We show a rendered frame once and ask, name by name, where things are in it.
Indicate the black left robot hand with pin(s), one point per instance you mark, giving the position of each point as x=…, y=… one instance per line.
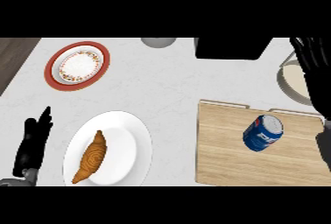
x=32, y=151

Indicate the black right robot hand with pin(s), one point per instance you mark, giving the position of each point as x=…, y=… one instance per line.
x=318, y=73

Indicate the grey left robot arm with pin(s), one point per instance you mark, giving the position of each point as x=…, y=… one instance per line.
x=17, y=182

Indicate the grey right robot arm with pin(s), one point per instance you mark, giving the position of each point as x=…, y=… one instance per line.
x=326, y=148

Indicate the grey tiered basket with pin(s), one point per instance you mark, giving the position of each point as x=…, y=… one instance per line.
x=295, y=77

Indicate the blue soda can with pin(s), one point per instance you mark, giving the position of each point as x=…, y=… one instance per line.
x=261, y=137

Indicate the pale wooden tray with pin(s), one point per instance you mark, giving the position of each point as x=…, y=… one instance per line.
x=224, y=145

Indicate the brown croissant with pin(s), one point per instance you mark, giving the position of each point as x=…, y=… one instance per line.
x=92, y=156

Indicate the white oval plate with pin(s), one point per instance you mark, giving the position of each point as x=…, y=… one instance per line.
x=123, y=145

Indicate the black appliance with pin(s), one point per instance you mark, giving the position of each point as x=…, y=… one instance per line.
x=231, y=48

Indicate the round red placemat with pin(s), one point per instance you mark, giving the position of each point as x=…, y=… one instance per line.
x=51, y=78

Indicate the white floral-rimmed plate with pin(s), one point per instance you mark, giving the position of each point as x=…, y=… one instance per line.
x=80, y=64

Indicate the grey round object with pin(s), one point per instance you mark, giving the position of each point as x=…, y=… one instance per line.
x=159, y=42

